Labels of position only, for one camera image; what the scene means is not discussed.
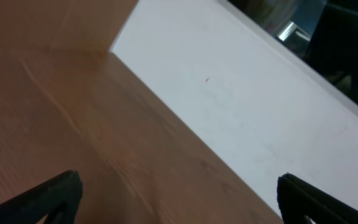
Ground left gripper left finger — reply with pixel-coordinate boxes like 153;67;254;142
0;170;83;224

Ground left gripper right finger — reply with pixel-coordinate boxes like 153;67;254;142
277;173;358;224

